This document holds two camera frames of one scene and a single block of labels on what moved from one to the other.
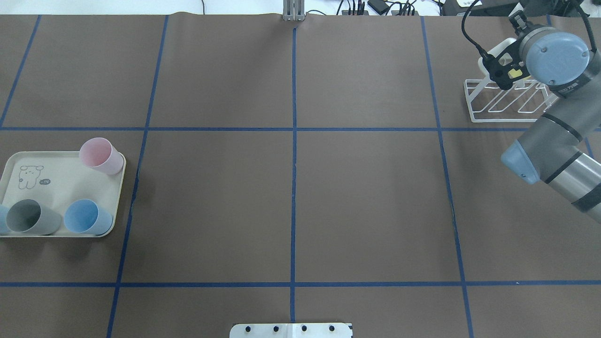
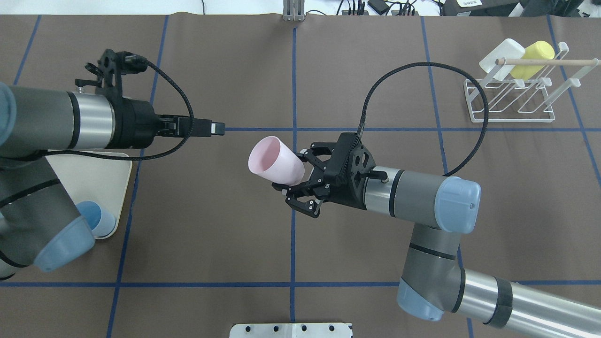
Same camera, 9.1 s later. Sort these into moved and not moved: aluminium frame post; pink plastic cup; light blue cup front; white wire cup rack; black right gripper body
Moved: black right gripper body; pink plastic cup
Not moved: aluminium frame post; light blue cup front; white wire cup rack
